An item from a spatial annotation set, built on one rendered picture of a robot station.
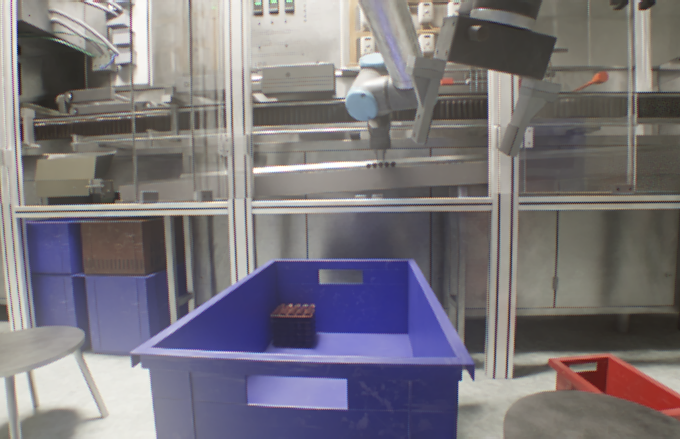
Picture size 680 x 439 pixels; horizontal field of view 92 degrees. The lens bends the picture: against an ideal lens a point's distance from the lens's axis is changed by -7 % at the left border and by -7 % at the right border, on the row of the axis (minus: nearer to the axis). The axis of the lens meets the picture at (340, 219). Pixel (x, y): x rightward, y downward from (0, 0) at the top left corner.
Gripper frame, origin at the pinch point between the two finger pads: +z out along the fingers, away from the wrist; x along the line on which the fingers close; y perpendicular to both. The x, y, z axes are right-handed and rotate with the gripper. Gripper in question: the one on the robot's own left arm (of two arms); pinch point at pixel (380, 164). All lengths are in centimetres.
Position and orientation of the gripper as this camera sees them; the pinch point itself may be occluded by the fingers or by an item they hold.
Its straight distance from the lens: 124.9
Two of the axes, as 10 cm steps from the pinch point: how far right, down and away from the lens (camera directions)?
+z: 1.2, 6.5, 7.5
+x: -9.9, 0.5, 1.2
